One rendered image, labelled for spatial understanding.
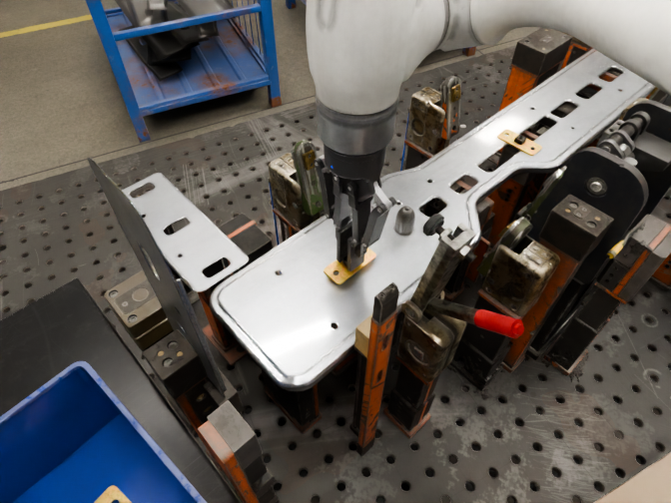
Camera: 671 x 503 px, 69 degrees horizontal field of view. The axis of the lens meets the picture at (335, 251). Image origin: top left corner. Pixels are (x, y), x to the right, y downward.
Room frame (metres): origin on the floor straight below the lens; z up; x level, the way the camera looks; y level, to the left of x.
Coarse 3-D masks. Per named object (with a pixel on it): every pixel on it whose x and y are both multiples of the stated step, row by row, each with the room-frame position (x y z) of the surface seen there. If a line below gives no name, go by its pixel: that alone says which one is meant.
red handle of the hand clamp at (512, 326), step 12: (432, 300) 0.35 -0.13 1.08; (444, 300) 0.35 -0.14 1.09; (444, 312) 0.33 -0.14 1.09; (456, 312) 0.32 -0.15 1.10; (468, 312) 0.31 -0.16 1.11; (480, 312) 0.30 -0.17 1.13; (492, 312) 0.30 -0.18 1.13; (480, 324) 0.29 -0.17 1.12; (492, 324) 0.28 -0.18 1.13; (504, 324) 0.28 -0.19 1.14; (516, 324) 0.28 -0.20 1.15; (516, 336) 0.27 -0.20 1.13
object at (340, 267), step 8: (344, 256) 0.47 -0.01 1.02; (368, 256) 0.48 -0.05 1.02; (336, 264) 0.46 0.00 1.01; (344, 264) 0.46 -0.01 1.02; (360, 264) 0.46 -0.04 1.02; (328, 272) 0.45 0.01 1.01; (344, 272) 0.45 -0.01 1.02; (352, 272) 0.45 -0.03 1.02; (336, 280) 0.43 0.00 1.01; (344, 280) 0.43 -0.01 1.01
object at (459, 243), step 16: (432, 224) 0.36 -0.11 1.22; (448, 240) 0.34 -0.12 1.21; (464, 240) 0.34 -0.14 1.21; (432, 256) 0.34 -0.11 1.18; (448, 256) 0.33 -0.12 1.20; (464, 256) 0.33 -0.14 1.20; (432, 272) 0.34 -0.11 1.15; (448, 272) 0.34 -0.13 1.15; (416, 288) 0.35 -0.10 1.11; (432, 288) 0.34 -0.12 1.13; (416, 304) 0.35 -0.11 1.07
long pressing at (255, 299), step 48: (528, 96) 0.94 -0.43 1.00; (576, 96) 0.94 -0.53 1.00; (624, 96) 0.94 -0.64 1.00; (480, 144) 0.78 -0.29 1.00; (576, 144) 0.77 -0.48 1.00; (384, 192) 0.64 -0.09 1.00; (432, 192) 0.64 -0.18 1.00; (480, 192) 0.64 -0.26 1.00; (288, 240) 0.53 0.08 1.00; (384, 240) 0.53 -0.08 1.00; (432, 240) 0.53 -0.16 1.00; (240, 288) 0.43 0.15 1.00; (288, 288) 0.43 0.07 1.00; (336, 288) 0.43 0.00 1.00; (240, 336) 0.35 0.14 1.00; (288, 336) 0.34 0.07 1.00; (336, 336) 0.34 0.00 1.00; (288, 384) 0.27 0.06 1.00
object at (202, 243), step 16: (160, 176) 0.68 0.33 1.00; (128, 192) 0.64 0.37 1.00; (160, 192) 0.64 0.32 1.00; (176, 192) 0.64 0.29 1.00; (144, 208) 0.60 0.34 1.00; (160, 208) 0.60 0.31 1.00; (176, 208) 0.60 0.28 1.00; (192, 208) 0.60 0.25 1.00; (160, 224) 0.56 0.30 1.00; (192, 224) 0.56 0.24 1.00; (208, 224) 0.56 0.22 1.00; (160, 240) 0.53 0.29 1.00; (176, 240) 0.53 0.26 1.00; (192, 240) 0.53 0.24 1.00; (208, 240) 0.53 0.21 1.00; (224, 240) 0.53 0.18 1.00; (176, 256) 0.49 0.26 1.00; (192, 256) 0.49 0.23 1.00; (208, 256) 0.49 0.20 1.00; (224, 256) 0.49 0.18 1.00; (240, 256) 0.49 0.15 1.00; (192, 272) 0.46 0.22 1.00; (224, 272) 0.46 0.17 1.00; (192, 288) 0.43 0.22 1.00
